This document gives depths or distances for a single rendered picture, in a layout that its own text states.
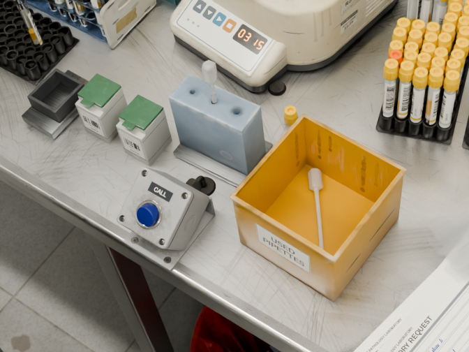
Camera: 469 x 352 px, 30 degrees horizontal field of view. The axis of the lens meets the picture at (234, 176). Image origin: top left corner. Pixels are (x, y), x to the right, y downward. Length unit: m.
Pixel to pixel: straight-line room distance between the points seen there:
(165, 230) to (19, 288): 1.14
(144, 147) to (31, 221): 1.13
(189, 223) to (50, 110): 0.25
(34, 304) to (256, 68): 1.08
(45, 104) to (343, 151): 0.38
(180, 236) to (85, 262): 1.09
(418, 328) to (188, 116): 0.35
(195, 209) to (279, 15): 0.26
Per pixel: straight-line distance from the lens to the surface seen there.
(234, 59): 1.11
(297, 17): 1.06
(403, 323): 0.94
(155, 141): 1.06
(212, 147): 1.03
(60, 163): 1.11
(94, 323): 1.98
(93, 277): 2.03
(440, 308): 0.95
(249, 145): 1.00
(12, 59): 1.20
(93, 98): 1.07
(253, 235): 0.96
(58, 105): 1.14
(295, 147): 0.99
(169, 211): 0.95
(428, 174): 1.05
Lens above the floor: 1.74
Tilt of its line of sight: 56 degrees down
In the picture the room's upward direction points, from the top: 10 degrees counter-clockwise
